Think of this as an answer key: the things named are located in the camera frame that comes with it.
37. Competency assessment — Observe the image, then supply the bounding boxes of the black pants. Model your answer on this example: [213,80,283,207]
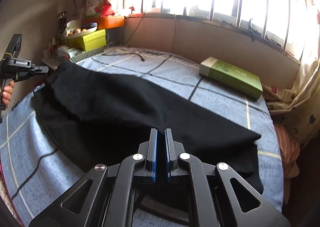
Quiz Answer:
[34,61,263,192]

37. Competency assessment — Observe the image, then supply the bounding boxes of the person's left hand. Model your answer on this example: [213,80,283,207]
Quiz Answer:
[1,80,15,109]

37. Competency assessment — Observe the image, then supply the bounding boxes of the white side table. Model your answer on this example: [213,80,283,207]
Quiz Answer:
[41,57,62,70]

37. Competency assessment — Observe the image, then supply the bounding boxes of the wet wipes pack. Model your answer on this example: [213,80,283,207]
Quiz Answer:
[55,46,78,58]

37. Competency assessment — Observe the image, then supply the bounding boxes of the white fruit bowl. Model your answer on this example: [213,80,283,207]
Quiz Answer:
[63,20,98,39]

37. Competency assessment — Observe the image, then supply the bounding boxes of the grey white striped box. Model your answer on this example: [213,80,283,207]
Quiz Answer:
[69,47,104,63]

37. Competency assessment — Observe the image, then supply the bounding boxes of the lime green shoe box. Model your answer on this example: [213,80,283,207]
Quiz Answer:
[66,30,106,51]

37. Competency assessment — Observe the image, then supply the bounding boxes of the green white flat box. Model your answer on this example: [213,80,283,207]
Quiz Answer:
[199,57,263,100]

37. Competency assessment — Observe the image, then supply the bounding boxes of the orange wooden shelf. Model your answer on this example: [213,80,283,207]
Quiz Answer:
[82,16,125,30]

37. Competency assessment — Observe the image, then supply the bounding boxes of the blue checked bed sheet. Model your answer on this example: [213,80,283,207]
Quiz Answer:
[1,48,288,226]

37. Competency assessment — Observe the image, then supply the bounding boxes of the striped pink pillow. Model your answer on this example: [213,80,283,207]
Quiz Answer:
[273,122,300,178]

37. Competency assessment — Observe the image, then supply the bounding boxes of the cream patterned curtain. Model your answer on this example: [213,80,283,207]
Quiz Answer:
[263,60,319,147]

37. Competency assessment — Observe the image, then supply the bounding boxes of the black charging cable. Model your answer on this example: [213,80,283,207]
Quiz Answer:
[101,11,146,62]

